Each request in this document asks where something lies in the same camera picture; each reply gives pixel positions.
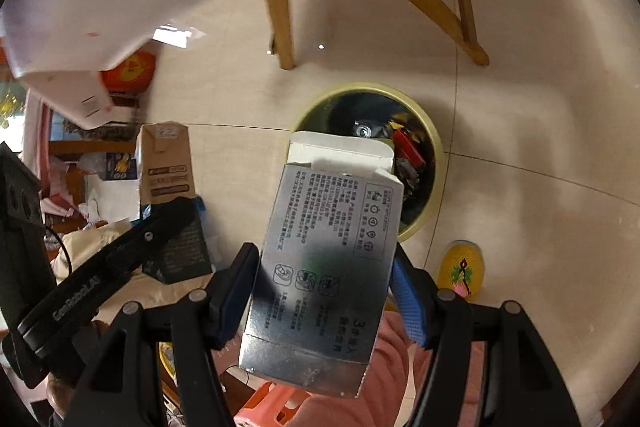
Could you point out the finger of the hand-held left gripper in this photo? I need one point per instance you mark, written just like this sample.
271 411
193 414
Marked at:
100 279

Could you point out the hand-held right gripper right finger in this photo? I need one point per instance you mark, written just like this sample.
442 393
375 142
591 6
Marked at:
407 302

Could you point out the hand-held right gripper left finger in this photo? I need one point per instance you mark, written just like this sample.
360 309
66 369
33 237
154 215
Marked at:
232 312

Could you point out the silver printed carton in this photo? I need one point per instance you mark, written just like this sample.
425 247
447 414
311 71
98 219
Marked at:
320 267

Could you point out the brown and dark green carton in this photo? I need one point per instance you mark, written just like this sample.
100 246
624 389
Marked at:
165 162

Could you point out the dark blue yellow-rimmed trash bin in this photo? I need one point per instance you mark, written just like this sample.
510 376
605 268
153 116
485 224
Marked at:
360 88

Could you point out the beige cloth bag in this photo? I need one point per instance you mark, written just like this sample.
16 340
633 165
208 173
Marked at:
100 252

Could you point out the yellow slipper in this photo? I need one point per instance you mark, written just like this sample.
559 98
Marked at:
462 272

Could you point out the orange plastic stool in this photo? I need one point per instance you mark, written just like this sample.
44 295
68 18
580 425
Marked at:
270 407

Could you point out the red snack packet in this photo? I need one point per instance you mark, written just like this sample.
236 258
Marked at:
410 149

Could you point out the red bucket with yellow heart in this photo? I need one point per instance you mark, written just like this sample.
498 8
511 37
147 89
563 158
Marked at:
130 72

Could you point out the table with cartoon tablecloth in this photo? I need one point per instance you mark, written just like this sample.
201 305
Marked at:
90 7

